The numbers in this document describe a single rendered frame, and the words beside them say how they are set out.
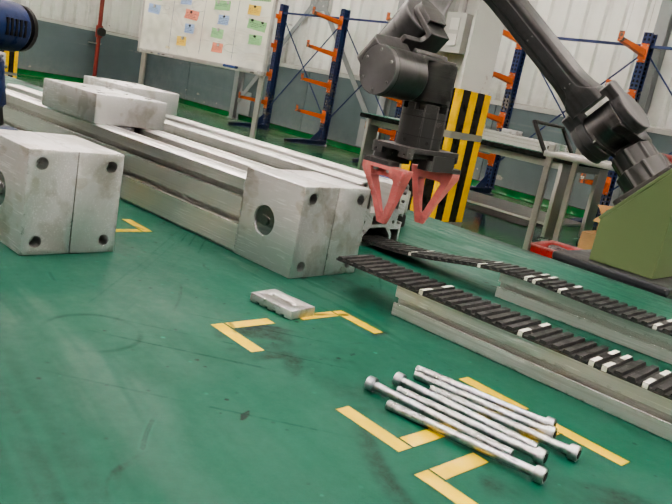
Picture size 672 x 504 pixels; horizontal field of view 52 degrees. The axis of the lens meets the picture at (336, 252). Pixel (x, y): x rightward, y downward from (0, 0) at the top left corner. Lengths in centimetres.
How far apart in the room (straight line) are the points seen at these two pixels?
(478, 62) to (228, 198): 353
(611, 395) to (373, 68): 45
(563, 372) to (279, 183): 33
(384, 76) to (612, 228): 54
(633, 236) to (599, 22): 829
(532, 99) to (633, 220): 855
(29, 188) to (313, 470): 38
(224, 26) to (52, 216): 610
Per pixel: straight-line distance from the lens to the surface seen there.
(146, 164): 90
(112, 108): 101
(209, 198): 79
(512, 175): 969
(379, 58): 82
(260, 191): 73
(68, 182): 66
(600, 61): 931
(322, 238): 71
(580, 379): 57
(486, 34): 425
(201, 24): 689
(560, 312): 77
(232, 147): 107
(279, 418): 42
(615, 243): 120
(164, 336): 51
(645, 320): 73
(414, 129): 86
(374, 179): 87
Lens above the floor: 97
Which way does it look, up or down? 13 degrees down
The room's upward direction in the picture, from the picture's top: 11 degrees clockwise
